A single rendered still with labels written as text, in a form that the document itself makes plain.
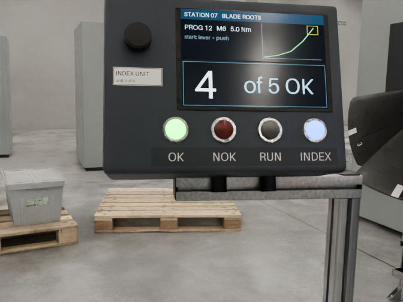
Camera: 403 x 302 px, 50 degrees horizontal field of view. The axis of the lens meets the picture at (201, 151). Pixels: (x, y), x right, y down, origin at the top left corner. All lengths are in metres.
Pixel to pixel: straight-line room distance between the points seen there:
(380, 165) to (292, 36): 0.66
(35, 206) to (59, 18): 9.89
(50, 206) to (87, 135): 2.88
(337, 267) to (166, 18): 0.37
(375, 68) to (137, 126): 3.69
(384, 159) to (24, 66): 12.08
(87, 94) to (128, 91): 5.75
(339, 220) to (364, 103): 0.85
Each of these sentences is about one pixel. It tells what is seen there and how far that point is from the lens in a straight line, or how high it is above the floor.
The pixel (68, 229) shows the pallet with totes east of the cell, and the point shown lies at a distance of 3.41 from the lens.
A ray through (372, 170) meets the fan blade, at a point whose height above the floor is 0.98.
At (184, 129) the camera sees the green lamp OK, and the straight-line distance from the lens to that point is 0.44.
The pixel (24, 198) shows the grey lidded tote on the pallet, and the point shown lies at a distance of 3.42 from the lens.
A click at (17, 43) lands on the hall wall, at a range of 12.87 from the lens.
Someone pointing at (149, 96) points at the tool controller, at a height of 1.15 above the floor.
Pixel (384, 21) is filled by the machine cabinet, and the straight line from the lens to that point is 4.06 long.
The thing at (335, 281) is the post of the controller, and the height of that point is 0.91.
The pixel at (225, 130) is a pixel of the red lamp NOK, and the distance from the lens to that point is 0.45.
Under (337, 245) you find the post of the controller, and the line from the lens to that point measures 0.59.
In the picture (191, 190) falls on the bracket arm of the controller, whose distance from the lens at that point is 0.53.
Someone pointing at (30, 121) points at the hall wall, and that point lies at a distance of 12.85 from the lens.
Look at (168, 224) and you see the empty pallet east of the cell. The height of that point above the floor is 0.07.
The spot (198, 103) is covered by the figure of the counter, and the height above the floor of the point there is 1.14.
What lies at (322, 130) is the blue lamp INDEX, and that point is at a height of 1.12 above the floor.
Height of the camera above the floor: 1.16
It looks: 8 degrees down
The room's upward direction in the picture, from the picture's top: 1 degrees clockwise
